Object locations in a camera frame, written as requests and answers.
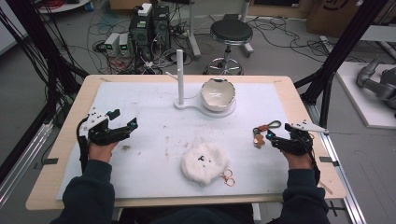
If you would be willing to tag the white floor board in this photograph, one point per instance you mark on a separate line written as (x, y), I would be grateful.
(358, 102)

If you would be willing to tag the person's lap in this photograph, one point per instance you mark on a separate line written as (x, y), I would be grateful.
(190, 217)

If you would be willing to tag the person's right hand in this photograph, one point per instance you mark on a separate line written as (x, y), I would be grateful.
(299, 161)

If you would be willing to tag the aluminium rail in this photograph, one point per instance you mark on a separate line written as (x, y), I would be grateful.
(21, 158)
(342, 174)

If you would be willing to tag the black round stool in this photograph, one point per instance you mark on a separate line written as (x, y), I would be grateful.
(231, 31)

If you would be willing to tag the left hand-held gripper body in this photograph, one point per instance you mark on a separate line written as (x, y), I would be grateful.
(96, 134)

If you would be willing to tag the white table mat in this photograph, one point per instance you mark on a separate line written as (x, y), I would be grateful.
(155, 155)

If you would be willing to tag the black frame strut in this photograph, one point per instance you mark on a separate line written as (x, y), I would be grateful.
(40, 40)
(345, 43)

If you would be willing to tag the white table leg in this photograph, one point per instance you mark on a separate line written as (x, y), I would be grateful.
(193, 34)

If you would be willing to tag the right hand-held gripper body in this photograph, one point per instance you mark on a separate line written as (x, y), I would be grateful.
(297, 143)

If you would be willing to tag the white ceramic bowl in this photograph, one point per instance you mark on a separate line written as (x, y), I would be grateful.
(218, 93)

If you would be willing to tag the white box on computer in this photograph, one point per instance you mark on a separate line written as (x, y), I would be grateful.
(144, 9)

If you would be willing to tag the person's left hand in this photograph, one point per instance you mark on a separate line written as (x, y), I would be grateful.
(100, 152)

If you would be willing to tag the black tape strip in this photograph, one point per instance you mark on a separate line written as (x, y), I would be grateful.
(329, 160)
(49, 161)

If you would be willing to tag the black computer tower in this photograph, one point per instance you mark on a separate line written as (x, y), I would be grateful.
(161, 26)
(140, 34)

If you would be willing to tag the white stand with post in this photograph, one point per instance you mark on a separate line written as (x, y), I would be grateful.
(180, 77)

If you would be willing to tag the cardboard box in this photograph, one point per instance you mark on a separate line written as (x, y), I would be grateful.
(339, 15)

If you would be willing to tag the grey power supply unit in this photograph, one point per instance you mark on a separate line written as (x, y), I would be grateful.
(124, 45)
(111, 43)

